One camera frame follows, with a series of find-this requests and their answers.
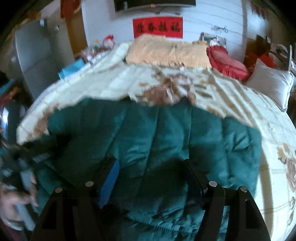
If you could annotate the dark green quilted jacket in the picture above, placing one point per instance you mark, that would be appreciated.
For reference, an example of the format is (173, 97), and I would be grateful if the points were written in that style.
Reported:
(150, 200)

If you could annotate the peach frilled pillow cover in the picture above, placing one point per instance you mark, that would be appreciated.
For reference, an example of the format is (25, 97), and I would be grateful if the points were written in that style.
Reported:
(159, 51)

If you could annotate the person's left hand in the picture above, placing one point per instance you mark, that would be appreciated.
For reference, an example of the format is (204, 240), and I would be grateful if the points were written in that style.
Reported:
(10, 198)

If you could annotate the pig plush toy red hat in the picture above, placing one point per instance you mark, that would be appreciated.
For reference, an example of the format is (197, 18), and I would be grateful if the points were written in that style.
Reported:
(109, 42)

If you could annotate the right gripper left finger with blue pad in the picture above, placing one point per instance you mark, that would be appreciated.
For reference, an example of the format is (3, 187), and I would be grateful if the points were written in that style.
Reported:
(93, 221)

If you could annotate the grey refrigerator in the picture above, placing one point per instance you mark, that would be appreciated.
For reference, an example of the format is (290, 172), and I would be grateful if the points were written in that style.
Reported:
(35, 57)

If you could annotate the floral cream bedspread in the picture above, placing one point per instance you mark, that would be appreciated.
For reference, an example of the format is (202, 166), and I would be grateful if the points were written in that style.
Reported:
(112, 78)

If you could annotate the red frilled cushion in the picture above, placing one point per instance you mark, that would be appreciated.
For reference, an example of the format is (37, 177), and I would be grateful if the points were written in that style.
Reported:
(223, 63)

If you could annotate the red Chinese couplet banner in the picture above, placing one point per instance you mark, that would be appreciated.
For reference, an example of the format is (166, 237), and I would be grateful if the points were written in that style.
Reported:
(168, 26)

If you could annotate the wall mounted black television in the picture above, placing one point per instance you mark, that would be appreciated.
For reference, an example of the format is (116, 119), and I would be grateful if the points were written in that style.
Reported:
(124, 5)

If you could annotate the white pillow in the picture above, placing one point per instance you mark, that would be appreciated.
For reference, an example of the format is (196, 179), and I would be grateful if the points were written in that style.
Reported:
(276, 84)

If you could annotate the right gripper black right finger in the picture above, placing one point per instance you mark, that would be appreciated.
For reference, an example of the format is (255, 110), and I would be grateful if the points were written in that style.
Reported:
(210, 197)

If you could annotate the framed photo on headboard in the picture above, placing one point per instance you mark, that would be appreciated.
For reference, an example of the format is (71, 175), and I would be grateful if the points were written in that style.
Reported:
(213, 40)

